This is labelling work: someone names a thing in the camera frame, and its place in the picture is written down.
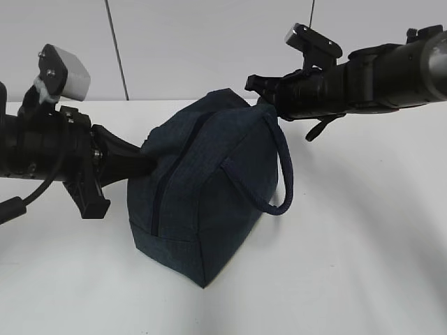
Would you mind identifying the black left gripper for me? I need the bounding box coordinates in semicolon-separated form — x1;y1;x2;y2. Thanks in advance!
60;106;157;219

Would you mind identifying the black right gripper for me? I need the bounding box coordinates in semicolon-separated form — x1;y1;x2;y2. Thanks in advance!
244;70;335;121

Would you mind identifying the dark blue fabric bag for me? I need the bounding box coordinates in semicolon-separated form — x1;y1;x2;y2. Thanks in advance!
127;89;293;288

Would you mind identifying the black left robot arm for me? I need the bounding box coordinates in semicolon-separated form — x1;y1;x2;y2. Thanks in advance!
1;86;156;223

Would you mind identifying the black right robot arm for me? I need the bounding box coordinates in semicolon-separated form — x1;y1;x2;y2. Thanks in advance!
245;24;446;122

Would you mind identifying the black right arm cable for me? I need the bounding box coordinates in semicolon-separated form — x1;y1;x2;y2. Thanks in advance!
305;113;346;142

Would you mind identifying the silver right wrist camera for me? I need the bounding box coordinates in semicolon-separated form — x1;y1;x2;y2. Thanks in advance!
284;23;343;70

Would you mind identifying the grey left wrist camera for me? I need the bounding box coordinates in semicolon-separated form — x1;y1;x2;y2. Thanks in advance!
34;44;91;103

